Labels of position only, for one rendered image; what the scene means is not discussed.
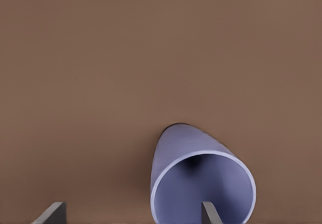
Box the blue cup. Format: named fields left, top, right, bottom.
left=150, top=123, right=257, bottom=224

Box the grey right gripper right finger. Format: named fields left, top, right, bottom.
left=201, top=201, right=224, bottom=224

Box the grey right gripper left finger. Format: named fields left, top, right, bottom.
left=31, top=201, right=67, bottom=224

